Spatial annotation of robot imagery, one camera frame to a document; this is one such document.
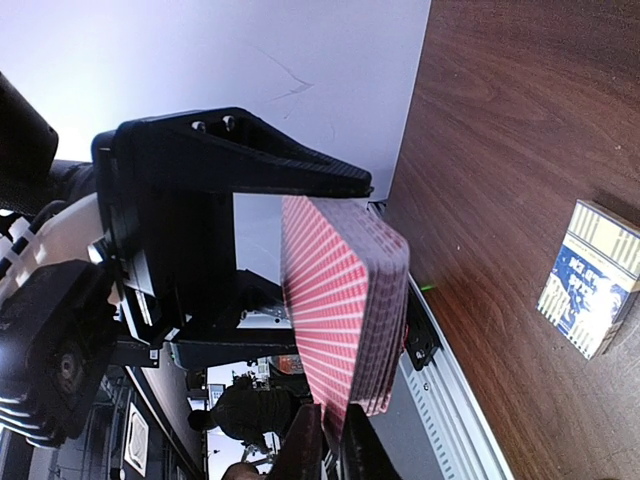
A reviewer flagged red-backed card deck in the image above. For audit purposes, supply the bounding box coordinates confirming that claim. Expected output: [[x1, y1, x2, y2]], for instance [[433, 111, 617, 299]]
[[281, 196, 410, 444]]

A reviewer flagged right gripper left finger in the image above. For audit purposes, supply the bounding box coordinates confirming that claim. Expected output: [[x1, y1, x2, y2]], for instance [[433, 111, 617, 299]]
[[266, 404, 323, 480]]

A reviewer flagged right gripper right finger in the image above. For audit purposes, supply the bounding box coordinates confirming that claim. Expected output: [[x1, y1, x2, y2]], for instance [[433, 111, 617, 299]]
[[339, 403, 402, 480]]

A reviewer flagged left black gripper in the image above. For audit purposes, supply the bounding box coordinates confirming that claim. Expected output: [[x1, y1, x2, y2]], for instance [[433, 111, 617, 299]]
[[92, 107, 373, 370]]

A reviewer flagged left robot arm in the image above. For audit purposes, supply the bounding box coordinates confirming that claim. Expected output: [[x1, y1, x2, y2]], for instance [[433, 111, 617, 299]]
[[1, 80, 372, 448]]

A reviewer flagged gold blue card box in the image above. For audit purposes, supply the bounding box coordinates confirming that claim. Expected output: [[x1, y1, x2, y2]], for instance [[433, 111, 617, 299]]
[[536, 200, 639, 359]]

